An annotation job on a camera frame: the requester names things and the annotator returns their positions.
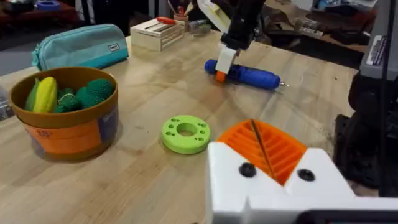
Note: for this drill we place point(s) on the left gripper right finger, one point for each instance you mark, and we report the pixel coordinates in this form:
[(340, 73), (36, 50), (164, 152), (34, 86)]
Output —
[(320, 174)]

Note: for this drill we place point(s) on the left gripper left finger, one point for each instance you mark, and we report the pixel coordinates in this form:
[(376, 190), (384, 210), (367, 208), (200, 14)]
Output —
[(227, 174)]

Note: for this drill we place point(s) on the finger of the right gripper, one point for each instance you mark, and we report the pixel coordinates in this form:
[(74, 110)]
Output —
[(225, 60)]

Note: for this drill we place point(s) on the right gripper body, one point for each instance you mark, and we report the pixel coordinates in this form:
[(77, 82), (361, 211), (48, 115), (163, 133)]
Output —
[(244, 25)]

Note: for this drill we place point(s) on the blue electric screwdriver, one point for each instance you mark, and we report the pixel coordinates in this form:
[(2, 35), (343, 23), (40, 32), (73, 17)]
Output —
[(255, 77)]

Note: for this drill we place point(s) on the green disc with holes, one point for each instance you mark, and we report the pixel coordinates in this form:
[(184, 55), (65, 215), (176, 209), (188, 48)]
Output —
[(174, 140)]

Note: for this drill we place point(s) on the cup with pens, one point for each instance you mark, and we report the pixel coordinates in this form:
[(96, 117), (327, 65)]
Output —
[(180, 14)]

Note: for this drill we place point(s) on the heap of boxes and tools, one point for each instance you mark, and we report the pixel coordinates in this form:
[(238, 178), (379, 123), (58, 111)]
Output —
[(314, 25)]

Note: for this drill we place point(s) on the wooden box with tools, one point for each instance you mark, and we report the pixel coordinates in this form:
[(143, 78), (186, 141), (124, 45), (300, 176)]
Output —
[(155, 37)]

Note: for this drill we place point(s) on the teal zip bag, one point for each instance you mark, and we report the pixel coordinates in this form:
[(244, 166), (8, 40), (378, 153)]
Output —
[(77, 46)]

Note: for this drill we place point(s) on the brown tub with toys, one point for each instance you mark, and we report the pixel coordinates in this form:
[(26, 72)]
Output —
[(68, 137)]

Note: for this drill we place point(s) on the blue tape roll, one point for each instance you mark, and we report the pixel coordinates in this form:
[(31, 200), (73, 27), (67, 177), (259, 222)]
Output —
[(48, 5)]

